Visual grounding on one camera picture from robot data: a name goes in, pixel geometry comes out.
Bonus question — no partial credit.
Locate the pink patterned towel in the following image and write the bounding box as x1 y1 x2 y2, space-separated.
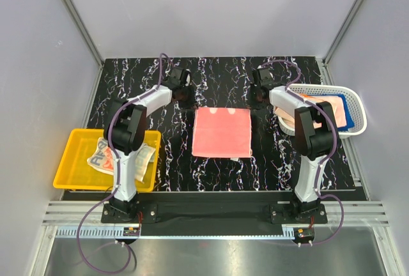
192 107 252 158

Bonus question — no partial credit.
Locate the orange fox pattern towel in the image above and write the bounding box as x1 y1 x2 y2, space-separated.
274 94 349 131

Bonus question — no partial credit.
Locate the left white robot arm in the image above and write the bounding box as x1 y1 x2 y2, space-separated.
104 67 194 222

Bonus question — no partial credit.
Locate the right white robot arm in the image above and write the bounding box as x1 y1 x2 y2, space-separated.
249 67 339 223

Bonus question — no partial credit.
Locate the white perforated plastic basket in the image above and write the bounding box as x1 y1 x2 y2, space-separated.
270 84 367 139

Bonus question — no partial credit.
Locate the blue folded towel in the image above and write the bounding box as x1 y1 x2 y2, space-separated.
338 94 355 132

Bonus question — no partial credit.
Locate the yellow plastic tray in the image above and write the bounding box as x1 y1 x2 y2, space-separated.
53 128 162 193

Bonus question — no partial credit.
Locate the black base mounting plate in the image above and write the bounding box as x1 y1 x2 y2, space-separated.
102 191 328 238

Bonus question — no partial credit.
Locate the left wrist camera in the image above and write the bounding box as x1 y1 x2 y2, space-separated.
181 69 191 86

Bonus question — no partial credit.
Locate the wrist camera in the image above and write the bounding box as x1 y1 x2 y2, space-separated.
181 69 191 86
268 69 275 80

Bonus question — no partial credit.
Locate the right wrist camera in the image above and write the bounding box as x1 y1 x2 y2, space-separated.
268 69 275 80

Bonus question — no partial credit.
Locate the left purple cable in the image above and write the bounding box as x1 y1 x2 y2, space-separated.
75 52 175 273

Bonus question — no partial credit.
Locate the purple cable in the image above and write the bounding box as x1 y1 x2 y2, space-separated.
75 52 175 273
258 59 344 247

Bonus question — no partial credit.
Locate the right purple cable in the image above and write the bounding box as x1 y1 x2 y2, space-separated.
258 59 344 247

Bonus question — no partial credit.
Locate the slotted white cable duct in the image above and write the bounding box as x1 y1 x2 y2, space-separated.
56 226 141 239

